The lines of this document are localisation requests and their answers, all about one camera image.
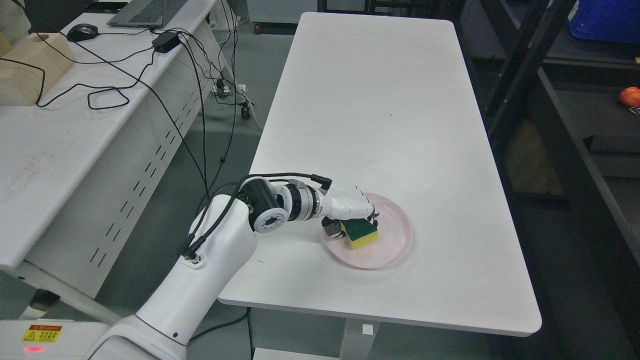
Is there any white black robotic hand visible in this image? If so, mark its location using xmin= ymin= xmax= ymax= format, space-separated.
xmin=317 ymin=184 xmax=380 ymax=239

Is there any green yellow sponge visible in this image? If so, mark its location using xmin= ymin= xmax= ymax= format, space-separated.
xmin=340 ymin=219 xmax=378 ymax=249

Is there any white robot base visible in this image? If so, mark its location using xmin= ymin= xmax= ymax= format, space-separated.
xmin=0 ymin=319 xmax=111 ymax=360

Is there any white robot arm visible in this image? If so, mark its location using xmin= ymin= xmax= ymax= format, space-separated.
xmin=84 ymin=173 xmax=272 ymax=360

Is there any black metal shelf rack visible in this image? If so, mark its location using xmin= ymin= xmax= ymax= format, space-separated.
xmin=458 ymin=0 xmax=639 ymax=332

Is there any pink round plate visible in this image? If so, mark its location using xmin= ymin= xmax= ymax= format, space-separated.
xmin=320 ymin=193 xmax=413 ymax=271

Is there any white work table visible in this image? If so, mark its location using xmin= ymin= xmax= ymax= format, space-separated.
xmin=219 ymin=12 xmax=542 ymax=351

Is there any white power strip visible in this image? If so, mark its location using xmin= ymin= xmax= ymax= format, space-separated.
xmin=210 ymin=83 xmax=247 ymax=97

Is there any black power adapter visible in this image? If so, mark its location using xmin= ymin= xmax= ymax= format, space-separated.
xmin=151 ymin=30 xmax=181 ymax=54

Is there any white side desk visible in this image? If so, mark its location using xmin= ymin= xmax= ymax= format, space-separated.
xmin=0 ymin=13 xmax=214 ymax=324

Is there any grey laptop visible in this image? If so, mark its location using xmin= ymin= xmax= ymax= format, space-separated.
xmin=107 ymin=0 xmax=186 ymax=28

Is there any orange round object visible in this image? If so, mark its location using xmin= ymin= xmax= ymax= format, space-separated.
xmin=618 ymin=86 xmax=640 ymax=108

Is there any black computer mouse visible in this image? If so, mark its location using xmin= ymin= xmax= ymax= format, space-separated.
xmin=66 ymin=23 xmax=99 ymax=43

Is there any blue plastic bin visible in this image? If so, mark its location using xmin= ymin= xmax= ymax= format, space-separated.
xmin=566 ymin=0 xmax=640 ymax=44

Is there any yellow warning label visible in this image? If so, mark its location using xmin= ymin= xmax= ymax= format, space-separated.
xmin=21 ymin=324 xmax=64 ymax=344

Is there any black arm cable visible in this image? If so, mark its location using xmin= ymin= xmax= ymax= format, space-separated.
xmin=180 ymin=172 xmax=333 ymax=261

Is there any black cable on desk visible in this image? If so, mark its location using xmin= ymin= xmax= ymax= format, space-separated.
xmin=0 ymin=30 xmax=156 ymax=111

